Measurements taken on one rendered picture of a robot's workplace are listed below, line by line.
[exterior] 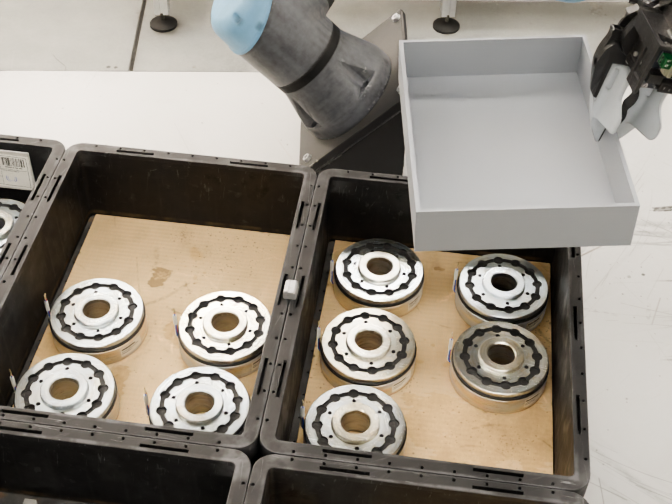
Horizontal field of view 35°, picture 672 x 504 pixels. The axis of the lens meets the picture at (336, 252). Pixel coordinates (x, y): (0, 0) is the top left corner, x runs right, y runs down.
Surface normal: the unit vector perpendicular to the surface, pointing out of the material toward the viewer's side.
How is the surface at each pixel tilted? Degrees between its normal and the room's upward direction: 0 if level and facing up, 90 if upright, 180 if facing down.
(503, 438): 0
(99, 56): 0
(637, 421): 0
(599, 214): 90
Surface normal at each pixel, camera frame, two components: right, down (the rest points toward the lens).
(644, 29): -0.96, -0.13
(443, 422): 0.02, -0.71
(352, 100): 0.10, 0.25
